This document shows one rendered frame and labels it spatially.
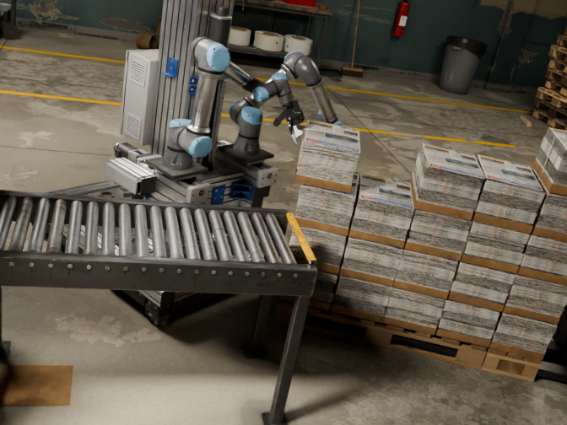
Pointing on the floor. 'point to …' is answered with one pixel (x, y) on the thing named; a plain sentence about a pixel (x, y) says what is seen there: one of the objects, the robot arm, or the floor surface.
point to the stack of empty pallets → (557, 119)
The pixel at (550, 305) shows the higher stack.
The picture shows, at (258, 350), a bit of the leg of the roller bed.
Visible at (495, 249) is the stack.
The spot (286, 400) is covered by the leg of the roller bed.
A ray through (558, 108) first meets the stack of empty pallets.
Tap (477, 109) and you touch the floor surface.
